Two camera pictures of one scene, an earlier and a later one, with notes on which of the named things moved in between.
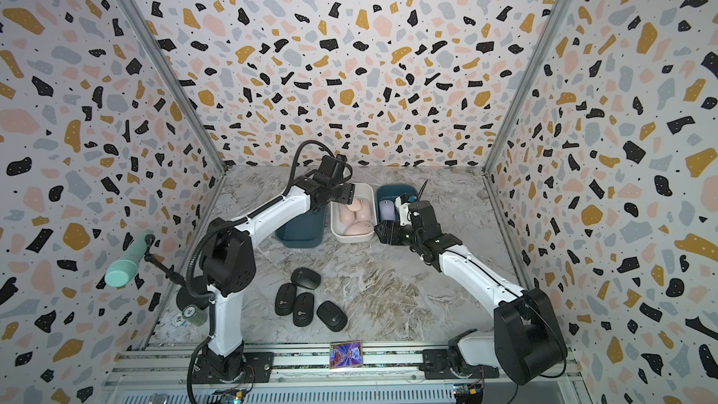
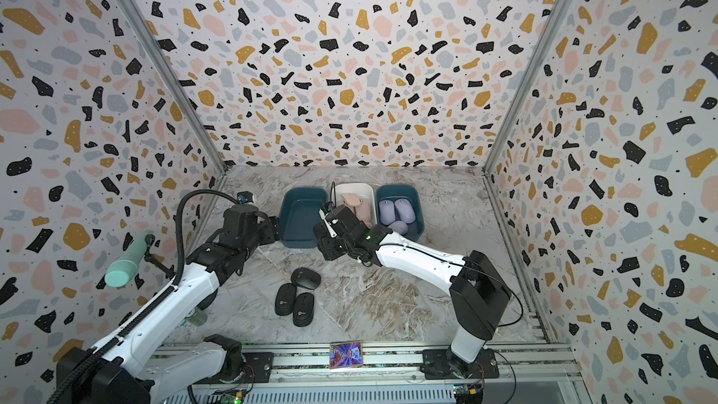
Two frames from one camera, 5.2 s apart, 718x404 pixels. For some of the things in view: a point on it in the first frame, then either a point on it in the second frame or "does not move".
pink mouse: (356, 204) does not move
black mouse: (306, 278) does not move
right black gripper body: (407, 236) to (337, 247)
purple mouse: (387, 209) does not move
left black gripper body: (345, 194) to (269, 233)
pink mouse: (366, 211) does not move
